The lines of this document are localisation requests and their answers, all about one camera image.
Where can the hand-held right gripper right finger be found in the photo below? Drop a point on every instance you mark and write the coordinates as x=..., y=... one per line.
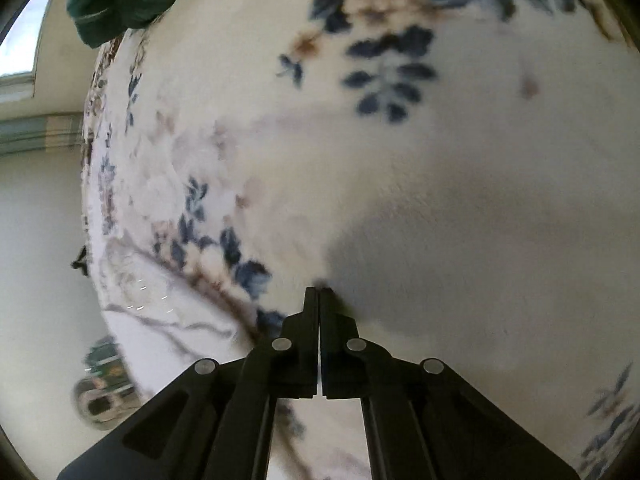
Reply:
x=340, y=355

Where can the window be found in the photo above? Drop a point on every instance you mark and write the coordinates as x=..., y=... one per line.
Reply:
x=22, y=40

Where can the dark green object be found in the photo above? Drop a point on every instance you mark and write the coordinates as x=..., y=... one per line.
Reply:
x=102, y=390

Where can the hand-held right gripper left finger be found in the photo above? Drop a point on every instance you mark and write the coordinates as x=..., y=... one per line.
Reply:
x=300, y=350

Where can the floral blanket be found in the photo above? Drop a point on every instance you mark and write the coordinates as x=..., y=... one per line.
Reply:
x=165, y=170

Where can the teal striped curtain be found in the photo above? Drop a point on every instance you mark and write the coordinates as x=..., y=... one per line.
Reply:
x=40, y=132

